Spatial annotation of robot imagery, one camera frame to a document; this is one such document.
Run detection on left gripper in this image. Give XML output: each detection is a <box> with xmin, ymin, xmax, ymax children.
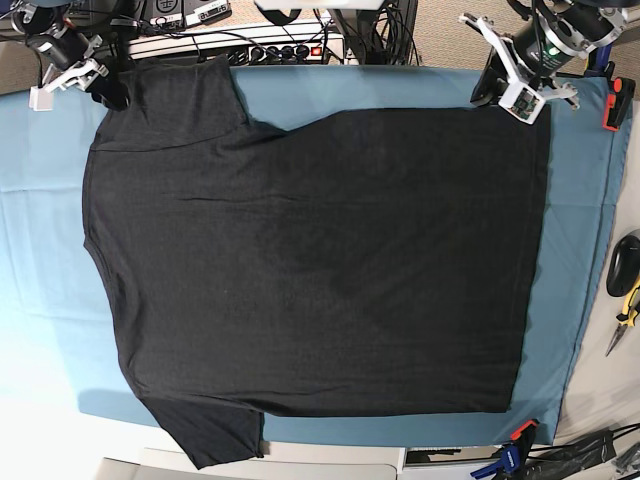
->
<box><xmin>459</xmin><ymin>1</ymin><xmax>628</xmax><ymax>107</ymax></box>

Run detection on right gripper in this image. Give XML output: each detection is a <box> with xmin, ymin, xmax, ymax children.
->
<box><xmin>26</xmin><ymin>23</ymin><xmax>130</xmax><ymax>111</ymax></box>

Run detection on black T-shirt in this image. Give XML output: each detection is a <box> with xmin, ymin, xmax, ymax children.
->
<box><xmin>82</xmin><ymin>58</ymin><xmax>551</xmax><ymax>469</ymax></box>

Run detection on orange black clamp top right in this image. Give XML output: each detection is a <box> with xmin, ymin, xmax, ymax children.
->
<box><xmin>602</xmin><ymin>77</ymin><xmax>636</xmax><ymax>132</ymax></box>

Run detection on white power strip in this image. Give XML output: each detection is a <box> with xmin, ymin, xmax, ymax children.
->
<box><xmin>199</xmin><ymin>37</ymin><xmax>345</xmax><ymax>66</ymax></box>

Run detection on black computer mouse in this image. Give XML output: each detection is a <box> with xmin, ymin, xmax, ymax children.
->
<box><xmin>606</xmin><ymin>234</ymin><xmax>639</xmax><ymax>297</ymax></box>

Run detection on blue table cloth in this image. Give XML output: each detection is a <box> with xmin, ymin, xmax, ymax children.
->
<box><xmin>1</xmin><ymin>66</ymin><xmax>632</xmax><ymax>447</ymax></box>

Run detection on orange blue clamp bottom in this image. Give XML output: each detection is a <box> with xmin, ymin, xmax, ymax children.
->
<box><xmin>470</xmin><ymin>419</ymin><xmax>539</xmax><ymax>479</ymax></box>

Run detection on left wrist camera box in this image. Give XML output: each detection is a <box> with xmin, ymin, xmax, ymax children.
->
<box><xmin>498</xmin><ymin>81</ymin><xmax>546</xmax><ymax>125</ymax></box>

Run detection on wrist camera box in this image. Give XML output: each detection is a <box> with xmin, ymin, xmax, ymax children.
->
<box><xmin>29</xmin><ymin>86</ymin><xmax>54</xmax><ymax>112</ymax></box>
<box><xmin>498</xmin><ymin>81</ymin><xmax>546</xmax><ymax>125</ymax></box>

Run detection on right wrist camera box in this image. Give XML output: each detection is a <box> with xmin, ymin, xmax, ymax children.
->
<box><xmin>29</xmin><ymin>86</ymin><xmax>54</xmax><ymax>112</ymax></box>

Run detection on yellow handled pliers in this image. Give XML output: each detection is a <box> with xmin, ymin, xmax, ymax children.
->
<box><xmin>605</xmin><ymin>280</ymin><xmax>639</xmax><ymax>357</ymax></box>

